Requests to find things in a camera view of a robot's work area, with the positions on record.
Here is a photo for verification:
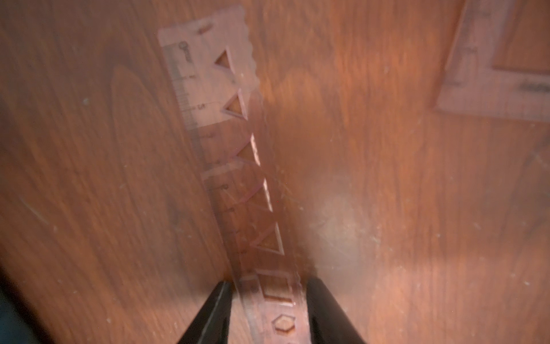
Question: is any clear stencil ruler with shapes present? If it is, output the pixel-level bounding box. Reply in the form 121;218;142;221
158;6;310;343

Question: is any pink clear triangle ruler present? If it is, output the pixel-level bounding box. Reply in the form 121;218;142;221
435;1;549;123

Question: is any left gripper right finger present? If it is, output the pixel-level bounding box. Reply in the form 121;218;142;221
306;278;365;344

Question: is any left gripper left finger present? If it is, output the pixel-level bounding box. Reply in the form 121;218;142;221
178;281;233;344

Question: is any teal plastic storage box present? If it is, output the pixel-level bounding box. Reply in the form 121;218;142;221
1;277;40;344

